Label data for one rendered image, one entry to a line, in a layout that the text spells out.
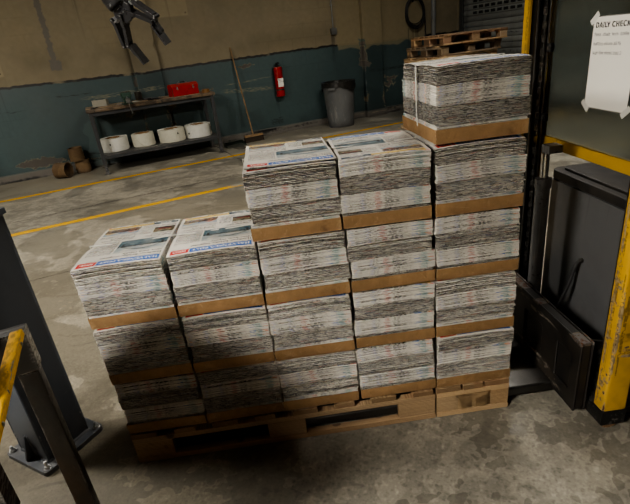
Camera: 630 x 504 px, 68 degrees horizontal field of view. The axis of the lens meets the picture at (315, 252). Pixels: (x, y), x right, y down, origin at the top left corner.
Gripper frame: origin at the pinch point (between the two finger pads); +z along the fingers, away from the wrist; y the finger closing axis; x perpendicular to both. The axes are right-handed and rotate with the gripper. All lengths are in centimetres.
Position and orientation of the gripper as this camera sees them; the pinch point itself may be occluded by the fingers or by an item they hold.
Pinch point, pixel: (154, 50)
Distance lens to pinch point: 180.3
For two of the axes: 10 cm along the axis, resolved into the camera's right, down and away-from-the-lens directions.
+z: 5.5, 7.2, 4.2
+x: 3.5, -6.6, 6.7
